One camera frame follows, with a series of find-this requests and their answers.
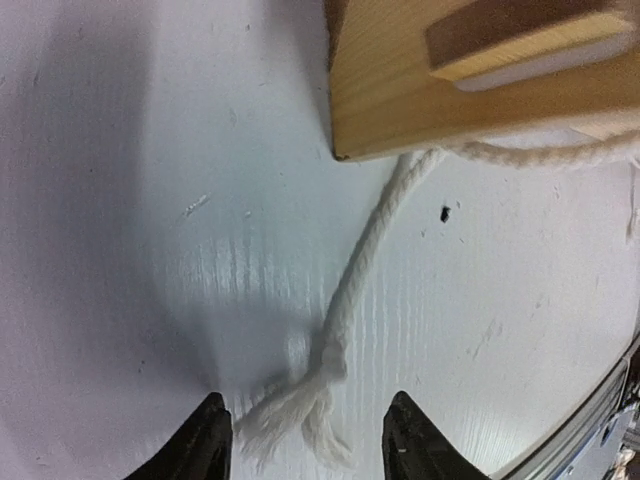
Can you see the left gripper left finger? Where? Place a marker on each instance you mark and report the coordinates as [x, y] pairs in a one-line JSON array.
[[199, 450]]

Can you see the lemon print ruffled mattress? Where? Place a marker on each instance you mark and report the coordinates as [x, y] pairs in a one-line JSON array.
[[307, 404]]

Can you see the wooden pet bed frame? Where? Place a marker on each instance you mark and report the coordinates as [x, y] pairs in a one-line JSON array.
[[405, 74]]

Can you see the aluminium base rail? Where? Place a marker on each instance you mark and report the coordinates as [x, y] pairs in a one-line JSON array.
[[585, 445]]

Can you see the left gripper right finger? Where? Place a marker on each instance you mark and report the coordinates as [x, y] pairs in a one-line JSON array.
[[413, 448]]

